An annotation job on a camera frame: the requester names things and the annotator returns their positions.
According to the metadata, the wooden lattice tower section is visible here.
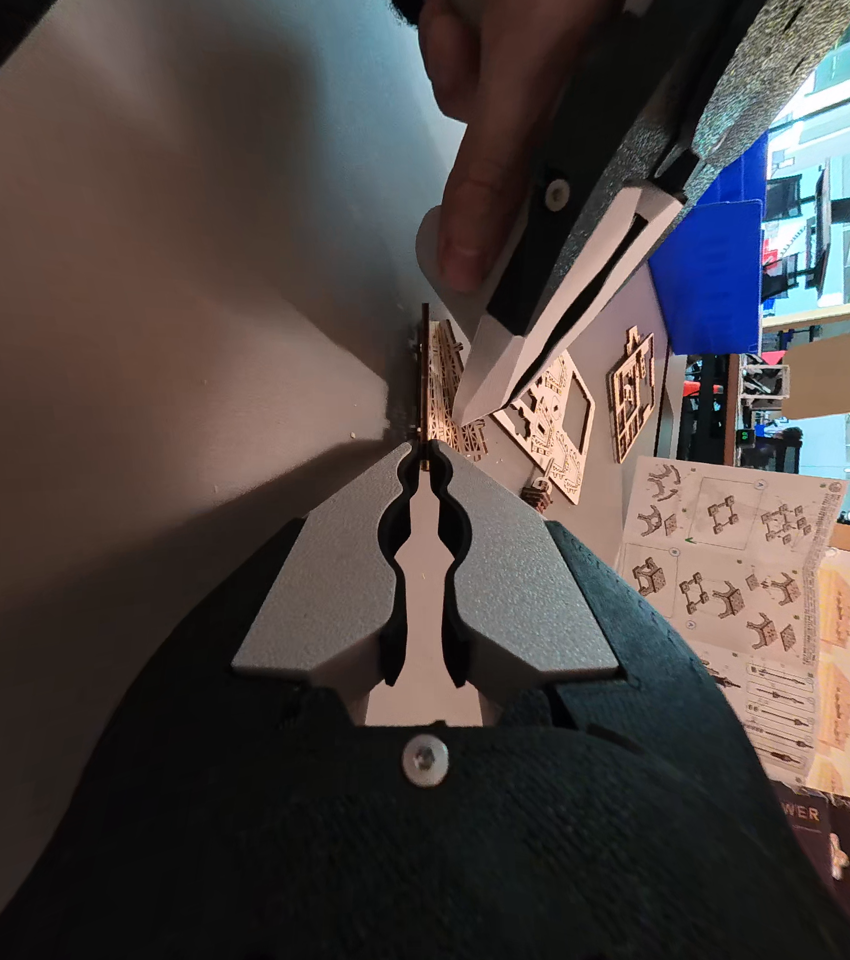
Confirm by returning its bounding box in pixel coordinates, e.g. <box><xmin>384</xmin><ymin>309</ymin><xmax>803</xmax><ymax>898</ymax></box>
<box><xmin>416</xmin><ymin>302</ymin><xmax>487</xmax><ymax>474</ymax></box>

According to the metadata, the person's left hand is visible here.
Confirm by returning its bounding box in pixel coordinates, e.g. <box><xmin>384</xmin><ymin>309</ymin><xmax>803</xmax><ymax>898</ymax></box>
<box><xmin>419</xmin><ymin>0</ymin><xmax>609</xmax><ymax>295</ymax></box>

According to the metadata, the blue plastic bin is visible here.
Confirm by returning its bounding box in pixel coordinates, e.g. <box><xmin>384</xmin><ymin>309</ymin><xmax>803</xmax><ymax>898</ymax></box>
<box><xmin>695</xmin><ymin>131</ymin><xmax>769</xmax><ymax>205</ymax></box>
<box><xmin>648</xmin><ymin>198</ymin><xmax>765</xmax><ymax>357</ymax></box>

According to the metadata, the black computer monitor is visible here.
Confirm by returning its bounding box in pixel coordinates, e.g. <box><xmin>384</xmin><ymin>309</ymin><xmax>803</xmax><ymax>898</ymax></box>
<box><xmin>811</xmin><ymin>168</ymin><xmax>835</xmax><ymax>297</ymax></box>

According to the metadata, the wooden cut-out part frame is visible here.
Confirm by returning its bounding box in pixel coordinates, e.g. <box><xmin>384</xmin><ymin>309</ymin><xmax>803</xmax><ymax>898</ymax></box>
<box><xmin>607</xmin><ymin>326</ymin><xmax>657</xmax><ymax>465</ymax></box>

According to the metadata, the black metal frame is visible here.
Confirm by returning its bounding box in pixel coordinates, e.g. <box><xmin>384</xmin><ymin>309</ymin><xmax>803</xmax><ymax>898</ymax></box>
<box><xmin>683</xmin><ymin>352</ymin><xmax>741</xmax><ymax>466</ymax></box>

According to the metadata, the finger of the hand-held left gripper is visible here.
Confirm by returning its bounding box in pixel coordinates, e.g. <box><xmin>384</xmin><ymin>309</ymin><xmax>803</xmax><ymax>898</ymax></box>
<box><xmin>468</xmin><ymin>199</ymin><xmax>686</xmax><ymax>423</ymax></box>
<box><xmin>453</xmin><ymin>187</ymin><xmax>648</xmax><ymax>423</ymax></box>

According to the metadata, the printed instruction sheet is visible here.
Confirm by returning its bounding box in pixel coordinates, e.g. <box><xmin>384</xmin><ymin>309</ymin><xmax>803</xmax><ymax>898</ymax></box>
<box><xmin>614</xmin><ymin>455</ymin><xmax>850</xmax><ymax>789</ymax></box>

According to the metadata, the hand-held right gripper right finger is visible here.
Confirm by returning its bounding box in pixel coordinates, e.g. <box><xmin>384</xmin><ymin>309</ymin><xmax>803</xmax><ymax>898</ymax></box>
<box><xmin>423</xmin><ymin>441</ymin><xmax>620</xmax><ymax>708</ymax></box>

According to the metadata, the dark cardboard box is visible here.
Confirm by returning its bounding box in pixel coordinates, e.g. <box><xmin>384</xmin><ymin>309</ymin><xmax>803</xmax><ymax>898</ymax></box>
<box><xmin>770</xmin><ymin>780</ymin><xmax>850</xmax><ymax>954</ymax></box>

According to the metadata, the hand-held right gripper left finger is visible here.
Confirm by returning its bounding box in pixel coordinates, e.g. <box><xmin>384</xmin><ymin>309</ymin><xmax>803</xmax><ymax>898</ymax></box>
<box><xmin>230</xmin><ymin>441</ymin><xmax>418</xmax><ymax>723</ymax></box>

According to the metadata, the grey desk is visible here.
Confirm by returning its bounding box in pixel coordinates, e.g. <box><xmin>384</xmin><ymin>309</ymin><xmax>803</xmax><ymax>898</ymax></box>
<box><xmin>0</xmin><ymin>0</ymin><xmax>669</xmax><ymax>960</ymax></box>

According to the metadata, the light wooden table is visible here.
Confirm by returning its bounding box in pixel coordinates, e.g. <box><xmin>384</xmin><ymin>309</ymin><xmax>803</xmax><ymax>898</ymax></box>
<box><xmin>762</xmin><ymin>296</ymin><xmax>850</xmax><ymax>333</ymax></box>

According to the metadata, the wooden part sheet with window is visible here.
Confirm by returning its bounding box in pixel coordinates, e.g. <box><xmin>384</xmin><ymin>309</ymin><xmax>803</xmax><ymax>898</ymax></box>
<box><xmin>491</xmin><ymin>348</ymin><xmax>596</xmax><ymax>505</ymax></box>

